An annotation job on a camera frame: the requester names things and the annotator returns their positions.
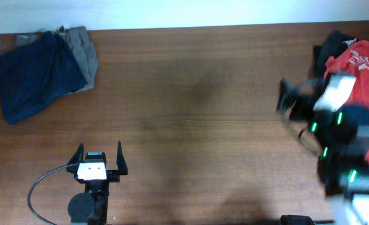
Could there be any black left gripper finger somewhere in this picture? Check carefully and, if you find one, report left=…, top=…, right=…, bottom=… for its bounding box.
left=66, top=142, right=84, bottom=173
left=116, top=141, right=128, bottom=175

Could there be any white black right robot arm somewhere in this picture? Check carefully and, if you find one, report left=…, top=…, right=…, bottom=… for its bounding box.
left=277, top=75, right=369, bottom=224

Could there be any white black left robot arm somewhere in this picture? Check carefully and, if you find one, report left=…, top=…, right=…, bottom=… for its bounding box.
left=66, top=143, right=128, bottom=225

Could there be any black garment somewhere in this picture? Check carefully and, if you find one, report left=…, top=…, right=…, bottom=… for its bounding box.
left=313, top=31, right=357, bottom=78

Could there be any folded navy blue garment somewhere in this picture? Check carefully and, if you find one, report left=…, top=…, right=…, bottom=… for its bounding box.
left=0, top=31, right=87, bottom=124

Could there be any folded grey garment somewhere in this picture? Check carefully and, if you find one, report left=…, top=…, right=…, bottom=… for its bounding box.
left=14, top=25, right=100, bottom=93

